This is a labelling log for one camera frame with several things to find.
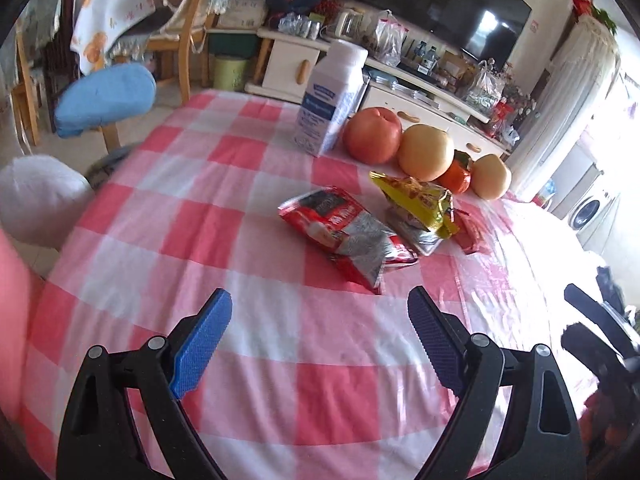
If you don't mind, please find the yellow snack bag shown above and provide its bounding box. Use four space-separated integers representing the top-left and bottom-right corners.
369 171 459 257

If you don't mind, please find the red silver snack bag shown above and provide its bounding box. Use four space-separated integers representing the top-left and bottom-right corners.
278 186 419 294

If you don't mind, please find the red snack packet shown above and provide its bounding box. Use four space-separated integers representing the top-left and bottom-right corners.
452 206 492 256

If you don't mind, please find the white washing machine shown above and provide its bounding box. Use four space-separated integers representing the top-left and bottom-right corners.
566 184 615 242

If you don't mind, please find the yellow pear right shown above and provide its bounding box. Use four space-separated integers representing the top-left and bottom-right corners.
471 154 512 200

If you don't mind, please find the yellow pear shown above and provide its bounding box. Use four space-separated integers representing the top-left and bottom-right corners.
471 154 512 200
397 124 454 181

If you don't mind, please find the orange persimmon front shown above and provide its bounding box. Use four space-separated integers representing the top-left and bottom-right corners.
436 160 471 195

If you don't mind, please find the orange persimmon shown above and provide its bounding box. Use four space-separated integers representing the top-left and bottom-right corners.
436 160 471 195
454 150 473 171

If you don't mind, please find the orange persimmon back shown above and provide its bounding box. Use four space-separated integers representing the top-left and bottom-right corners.
454 150 473 171

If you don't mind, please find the red white checkered tablecloth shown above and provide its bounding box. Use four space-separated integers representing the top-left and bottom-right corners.
21 91 599 479

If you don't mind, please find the yellow pear left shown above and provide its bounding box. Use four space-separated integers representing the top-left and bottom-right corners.
397 124 454 181

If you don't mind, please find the clear plastic bag right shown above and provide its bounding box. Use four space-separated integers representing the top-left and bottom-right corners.
464 58 506 116

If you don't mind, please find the clear plastic bag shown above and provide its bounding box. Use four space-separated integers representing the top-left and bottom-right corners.
464 58 506 116
362 10 408 67

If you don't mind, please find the white round stool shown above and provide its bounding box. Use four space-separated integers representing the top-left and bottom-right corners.
1 155 94 249

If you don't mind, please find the red apple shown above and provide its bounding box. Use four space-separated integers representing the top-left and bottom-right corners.
342 107 402 166

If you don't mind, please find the black flat television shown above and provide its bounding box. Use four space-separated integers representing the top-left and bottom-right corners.
336 0 533 72

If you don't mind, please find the clear plastic bag left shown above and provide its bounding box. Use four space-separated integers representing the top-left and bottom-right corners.
362 10 408 67

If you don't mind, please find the white blue milk bottle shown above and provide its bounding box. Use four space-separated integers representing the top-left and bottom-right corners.
293 39 368 157

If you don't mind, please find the blue cushioned stool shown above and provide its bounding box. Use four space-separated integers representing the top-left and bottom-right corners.
54 63 156 139

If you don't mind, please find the white electric kettle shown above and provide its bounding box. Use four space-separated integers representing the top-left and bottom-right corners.
320 8 364 44

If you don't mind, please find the green waste bin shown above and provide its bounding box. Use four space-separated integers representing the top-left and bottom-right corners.
212 55 248 92

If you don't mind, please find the cream tv cabinet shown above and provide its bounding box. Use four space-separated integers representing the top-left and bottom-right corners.
245 27 509 159

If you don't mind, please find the wooden chair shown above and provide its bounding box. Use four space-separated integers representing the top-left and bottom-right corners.
145 0 214 104

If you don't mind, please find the orange print white cloth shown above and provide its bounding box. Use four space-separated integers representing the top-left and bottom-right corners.
70 0 156 76

